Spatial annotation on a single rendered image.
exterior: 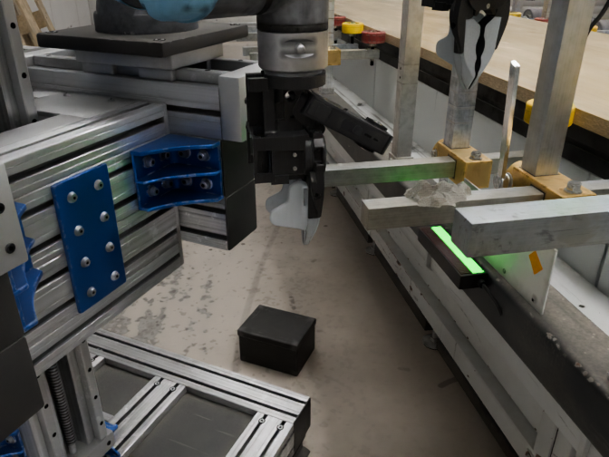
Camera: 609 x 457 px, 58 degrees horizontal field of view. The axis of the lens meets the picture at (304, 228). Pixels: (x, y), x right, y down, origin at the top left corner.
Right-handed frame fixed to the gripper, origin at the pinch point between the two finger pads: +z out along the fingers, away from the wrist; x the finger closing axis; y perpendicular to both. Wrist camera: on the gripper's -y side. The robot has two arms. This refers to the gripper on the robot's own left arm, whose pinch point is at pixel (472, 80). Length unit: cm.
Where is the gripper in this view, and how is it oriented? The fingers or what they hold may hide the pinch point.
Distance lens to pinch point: 77.5
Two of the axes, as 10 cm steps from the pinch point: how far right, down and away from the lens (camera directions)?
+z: 0.0, 8.9, 4.5
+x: -8.5, 2.3, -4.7
